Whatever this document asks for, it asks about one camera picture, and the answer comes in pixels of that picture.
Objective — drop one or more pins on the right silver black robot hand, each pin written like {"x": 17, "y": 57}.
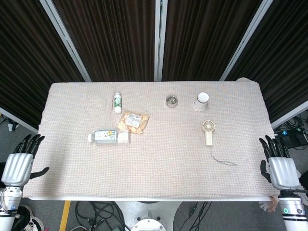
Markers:
{"x": 282, "y": 170}

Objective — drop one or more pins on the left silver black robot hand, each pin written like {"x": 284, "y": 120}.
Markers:
{"x": 16, "y": 166}

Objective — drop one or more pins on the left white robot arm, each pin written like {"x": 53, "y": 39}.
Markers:
{"x": 9, "y": 199}

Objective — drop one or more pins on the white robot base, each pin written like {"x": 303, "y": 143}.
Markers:
{"x": 149, "y": 216}

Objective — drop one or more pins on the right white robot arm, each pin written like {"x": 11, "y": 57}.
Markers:
{"x": 291, "y": 209}

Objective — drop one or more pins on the cream handheld fan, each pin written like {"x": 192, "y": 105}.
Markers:
{"x": 209, "y": 138}

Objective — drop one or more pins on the black electronics box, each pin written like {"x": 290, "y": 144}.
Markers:
{"x": 292, "y": 139}

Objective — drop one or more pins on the white black shoes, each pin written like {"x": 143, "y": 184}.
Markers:
{"x": 31, "y": 219}

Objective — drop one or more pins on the clear plastic water bottle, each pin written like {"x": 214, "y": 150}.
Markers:
{"x": 106, "y": 136}

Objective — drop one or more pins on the dark corrugated partition panel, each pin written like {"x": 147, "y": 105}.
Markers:
{"x": 288, "y": 60}
{"x": 115, "y": 36}
{"x": 24, "y": 60}
{"x": 204, "y": 36}

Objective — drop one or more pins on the white paper cup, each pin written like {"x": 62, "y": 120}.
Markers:
{"x": 200, "y": 102}

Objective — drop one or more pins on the small white green-label bottle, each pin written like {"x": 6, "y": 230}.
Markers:
{"x": 118, "y": 102}

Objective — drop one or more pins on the clear snack bag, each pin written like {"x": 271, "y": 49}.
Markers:
{"x": 133, "y": 121}

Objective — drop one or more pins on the beige waffle weave tablecloth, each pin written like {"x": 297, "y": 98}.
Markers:
{"x": 154, "y": 168}

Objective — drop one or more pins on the round clear tin of clips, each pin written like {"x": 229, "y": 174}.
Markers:
{"x": 171, "y": 101}

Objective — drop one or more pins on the white table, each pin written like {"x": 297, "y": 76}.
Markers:
{"x": 144, "y": 199}

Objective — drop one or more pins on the grey metal partition post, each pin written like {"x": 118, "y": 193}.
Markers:
{"x": 247, "y": 36}
{"x": 65, "y": 38}
{"x": 158, "y": 36}

